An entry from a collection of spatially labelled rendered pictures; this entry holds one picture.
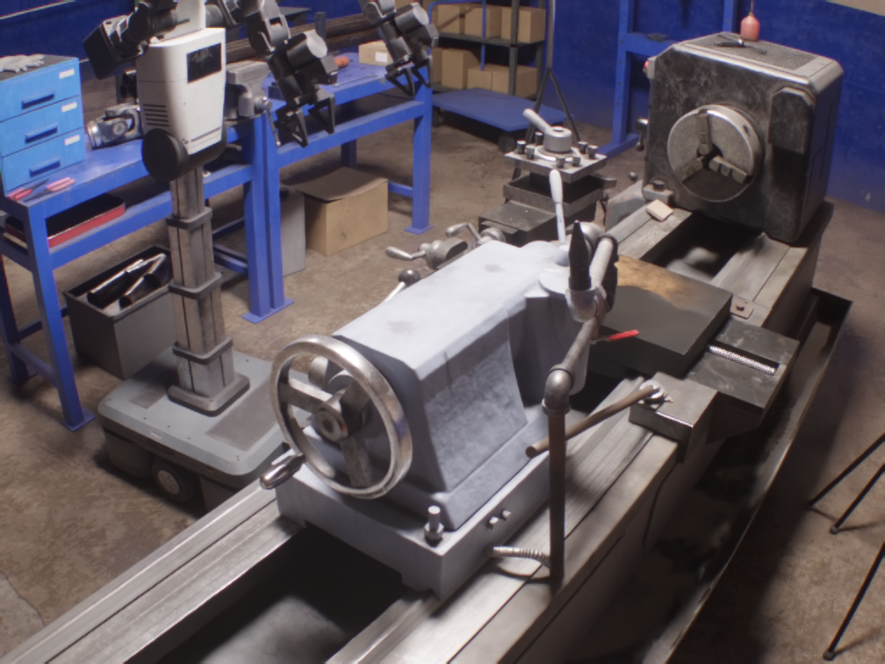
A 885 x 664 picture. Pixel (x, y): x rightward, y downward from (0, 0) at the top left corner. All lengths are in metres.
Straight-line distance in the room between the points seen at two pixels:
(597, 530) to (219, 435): 1.41
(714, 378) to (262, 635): 0.95
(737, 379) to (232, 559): 0.98
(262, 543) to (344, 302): 2.43
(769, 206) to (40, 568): 2.37
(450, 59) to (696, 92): 4.16
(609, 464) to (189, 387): 1.50
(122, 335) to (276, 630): 2.05
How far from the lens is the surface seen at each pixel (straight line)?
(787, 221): 2.42
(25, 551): 2.64
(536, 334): 1.26
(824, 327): 3.03
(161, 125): 2.21
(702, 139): 2.19
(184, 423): 2.54
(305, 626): 1.31
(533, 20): 6.09
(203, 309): 2.43
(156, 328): 3.31
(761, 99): 2.36
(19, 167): 2.86
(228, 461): 2.38
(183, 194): 2.32
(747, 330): 1.84
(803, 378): 2.67
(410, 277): 1.33
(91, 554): 2.56
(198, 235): 2.36
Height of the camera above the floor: 1.73
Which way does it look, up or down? 30 degrees down
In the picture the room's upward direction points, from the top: 2 degrees clockwise
